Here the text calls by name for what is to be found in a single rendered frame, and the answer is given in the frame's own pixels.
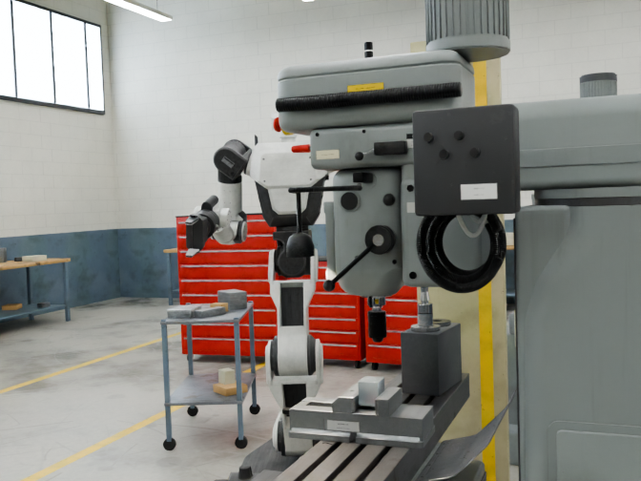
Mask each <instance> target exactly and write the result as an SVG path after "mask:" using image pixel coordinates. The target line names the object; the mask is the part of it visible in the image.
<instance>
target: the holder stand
mask: <svg viewBox="0 0 641 481"><path fill-rule="evenodd" d="M401 353H402V386H403V393H411V394H421V395H430V396H440V395H442V394H443V393H445V392H446V391H447V390H449V389H450V388H451V387H453V386H454V385H456V384H457V383H459V382H460V381H461V380H462V355H461V324H460V323H452V322H451V321H450V320H448V319H433V326H431V327H420V326H418V324H413V325H412V326H411V328H409V329H407V330H406V331H403V332H401Z"/></svg>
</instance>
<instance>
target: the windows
mask: <svg viewBox="0 0 641 481"><path fill-rule="evenodd" d="M0 99H2V100H7V101H14V102H21V103H27V104H33V105H40V106H47V107H53V108H59V109H66V110H72V111H78V112H85V113H92V114H98V115H104V114H105V95H104V75H103V56H102V37H101V25H98V24H95V23H93V22H90V21H87V20H84V19H81V18H78V17H75V16H72V15H69V14H66V13H63V12H60V11H57V10H52V9H49V8H46V7H43V6H40V5H37V4H33V3H31V2H28V1H25V0H0Z"/></svg>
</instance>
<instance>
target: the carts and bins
mask: <svg viewBox="0 0 641 481"><path fill-rule="evenodd" d="M217 301H218V303H197V304H191V303H186V304H185V305H178V306H176V307H173V308H170V309H168V310H167V315H168V317H167V318H166V319H164V320H161V322H160V324H161V337H162V357H163V377H164V398H165V403H164V407H165V418H166V439H165V441H164V442H163V448H164V449H165V450H173V449H174V448H175V446H176V440H175V439H174V438H173V437H172V416H171V406H189V407H188V409H187V412H188V414H189V415H190V416H196V415H197V413H198V407H197V406H204V405H238V437H237V439H236V442H235V444H236V447H237V448H239V449H244V448H246V446H247V444H248V440H247V438H246V437H245V436H244V433H243V409H242V404H243V401H244V399H245V397H246V395H247V393H248V391H249V389H250V387H251V386H252V403H253V404H252V405H251V406H250V408H249V410H250V412H251V413H252V414H255V415H256V414H258V413H259V411H260V406H259V405H258V404H257V385H256V375H257V373H256V361H255V337H254V313H253V305H254V303H253V301H249V302H248V303H247V293H246V291H242V290H237V289H228V290H219V291H218V292H217ZM248 311H249V332H250V356H251V372H241V363H240V339H239V322H240V320H241V319H242V318H243V317H244V316H245V314H246V313H247V312H248ZM219 323H234V333H235V356H236V373H235V371H234V370H233V369H231V368H228V367H227V368H223V369H219V370H218V373H205V374H194V363H193V342H192V324H219ZM167 324H186V325H187V345H188V366H189V375H188V376H187V377H186V379H185V380H184V381H183V382H182V383H181V384H180V385H179V387H178V388H177V389H176V390H175V391H174V393H173V394H172V395H170V375H169V354H168V334H167Z"/></svg>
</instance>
